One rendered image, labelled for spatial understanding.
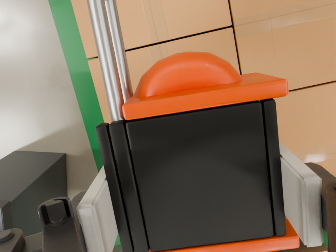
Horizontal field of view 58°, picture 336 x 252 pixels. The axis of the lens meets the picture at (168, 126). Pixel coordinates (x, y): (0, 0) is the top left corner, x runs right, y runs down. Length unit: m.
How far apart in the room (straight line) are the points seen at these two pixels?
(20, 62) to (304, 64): 1.18
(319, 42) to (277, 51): 0.11
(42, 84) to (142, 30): 0.78
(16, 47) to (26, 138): 0.42
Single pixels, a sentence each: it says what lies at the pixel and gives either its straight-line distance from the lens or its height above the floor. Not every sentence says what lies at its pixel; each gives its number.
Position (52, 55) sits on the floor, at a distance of 1.48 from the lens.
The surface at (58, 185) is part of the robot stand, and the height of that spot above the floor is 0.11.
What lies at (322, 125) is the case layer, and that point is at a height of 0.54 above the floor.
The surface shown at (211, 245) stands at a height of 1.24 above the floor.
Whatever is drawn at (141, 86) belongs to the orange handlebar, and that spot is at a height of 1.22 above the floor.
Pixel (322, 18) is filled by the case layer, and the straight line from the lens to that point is 0.91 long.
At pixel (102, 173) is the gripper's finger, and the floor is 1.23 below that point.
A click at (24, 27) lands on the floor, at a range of 1.53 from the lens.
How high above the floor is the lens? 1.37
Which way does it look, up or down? 76 degrees down
